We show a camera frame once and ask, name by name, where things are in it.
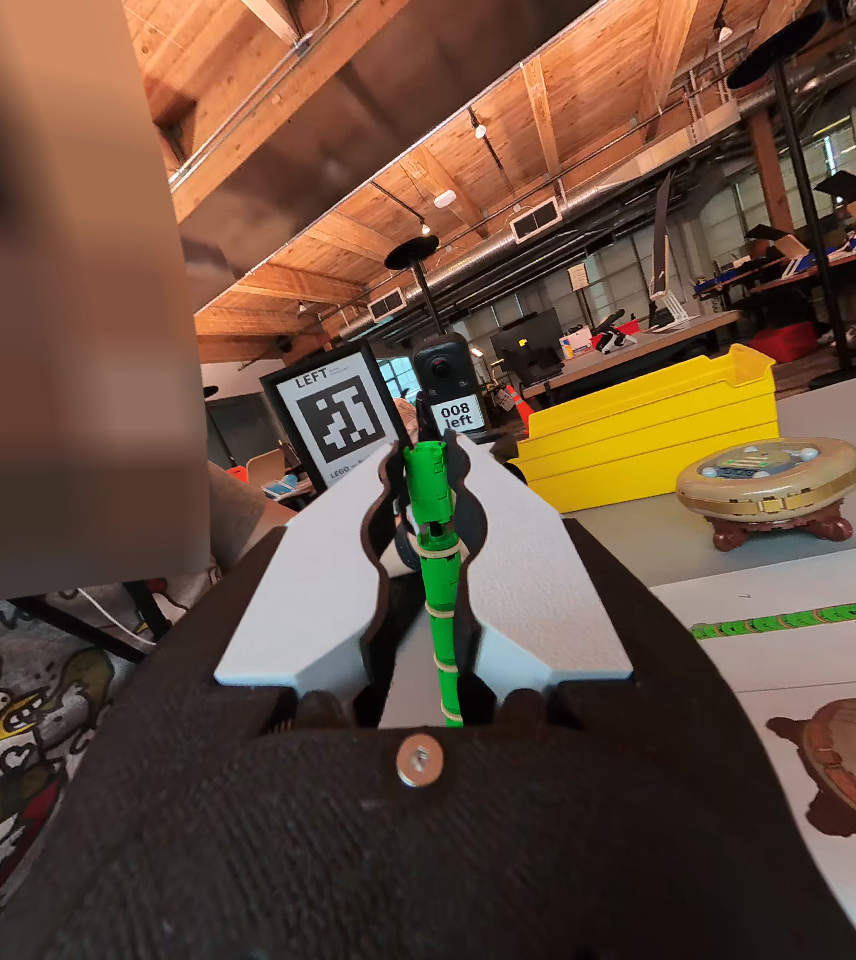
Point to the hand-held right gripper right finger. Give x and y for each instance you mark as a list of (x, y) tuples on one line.
[(540, 600)]

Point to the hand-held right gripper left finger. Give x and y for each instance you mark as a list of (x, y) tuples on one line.
[(308, 600)]

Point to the long green brick bamboo stalk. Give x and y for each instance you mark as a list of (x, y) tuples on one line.
[(443, 600)]

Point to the short green brick bamboo segment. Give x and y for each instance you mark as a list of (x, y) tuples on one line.
[(424, 487)]

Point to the person's left forearm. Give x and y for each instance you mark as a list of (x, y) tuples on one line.
[(248, 517)]

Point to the grey desk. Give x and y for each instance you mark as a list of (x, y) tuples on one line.
[(622, 540)]

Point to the orange traffic cone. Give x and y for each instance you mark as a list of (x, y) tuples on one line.
[(521, 409)]

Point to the black pole stand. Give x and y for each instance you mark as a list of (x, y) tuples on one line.
[(428, 292), (810, 225)]

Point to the black monitor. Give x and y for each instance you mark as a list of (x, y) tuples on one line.
[(529, 345)]

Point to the black framed marker sign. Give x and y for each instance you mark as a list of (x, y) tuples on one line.
[(308, 382)]

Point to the white paper notice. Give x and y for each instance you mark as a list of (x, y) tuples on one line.
[(578, 277)]

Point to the white and black device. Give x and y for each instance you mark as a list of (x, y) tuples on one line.
[(615, 336)]

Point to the yellow plastic bin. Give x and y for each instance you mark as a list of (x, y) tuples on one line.
[(660, 390), (660, 474), (660, 433)]

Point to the background work table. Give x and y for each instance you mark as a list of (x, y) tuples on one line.
[(660, 341)]

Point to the tan round brick pot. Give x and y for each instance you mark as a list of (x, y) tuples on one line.
[(772, 487)]

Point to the building instruction booklet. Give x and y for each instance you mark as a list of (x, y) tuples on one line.
[(810, 660)]

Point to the person's grey printed shirt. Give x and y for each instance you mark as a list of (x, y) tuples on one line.
[(23, 750)]

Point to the red plastic container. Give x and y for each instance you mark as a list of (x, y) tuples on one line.
[(784, 343)]

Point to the silver ventilation duct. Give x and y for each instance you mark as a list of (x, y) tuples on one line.
[(488, 251)]

